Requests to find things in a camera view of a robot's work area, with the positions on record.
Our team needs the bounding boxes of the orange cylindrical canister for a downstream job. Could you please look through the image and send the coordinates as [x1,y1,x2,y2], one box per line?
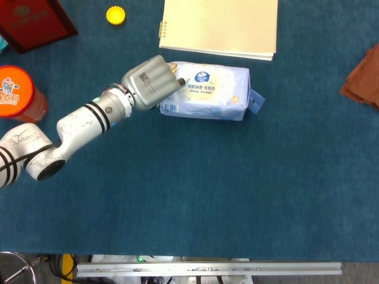
[0,64,49,124]

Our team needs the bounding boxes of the red box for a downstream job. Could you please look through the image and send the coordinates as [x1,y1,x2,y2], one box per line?
[0,0,79,54]

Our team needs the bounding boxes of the yellow spiral notebook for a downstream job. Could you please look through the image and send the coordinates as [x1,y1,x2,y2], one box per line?
[158,0,280,62]

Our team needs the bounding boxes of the chrome black stool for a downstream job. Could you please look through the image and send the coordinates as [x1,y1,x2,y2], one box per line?
[0,251,37,284]

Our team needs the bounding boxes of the black cables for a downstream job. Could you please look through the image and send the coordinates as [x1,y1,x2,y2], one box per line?
[48,253,78,280]

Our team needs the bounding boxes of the aluminium profile rail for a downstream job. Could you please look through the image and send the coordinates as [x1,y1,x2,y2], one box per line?
[76,262,343,278]

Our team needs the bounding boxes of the teal felt table mat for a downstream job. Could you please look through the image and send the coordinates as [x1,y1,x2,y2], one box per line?
[0,0,379,263]

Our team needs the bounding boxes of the brown folded cloth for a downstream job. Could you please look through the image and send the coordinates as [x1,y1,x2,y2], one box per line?
[339,42,379,112]

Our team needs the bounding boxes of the yellow bottle cap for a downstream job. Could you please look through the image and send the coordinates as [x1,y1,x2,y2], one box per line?
[106,5,126,26]

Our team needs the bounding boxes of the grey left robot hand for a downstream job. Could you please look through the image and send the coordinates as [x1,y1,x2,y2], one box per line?
[120,54,190,112]

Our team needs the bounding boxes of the blue tissue pack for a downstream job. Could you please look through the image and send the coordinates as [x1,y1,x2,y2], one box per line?
[159,60,266,121]

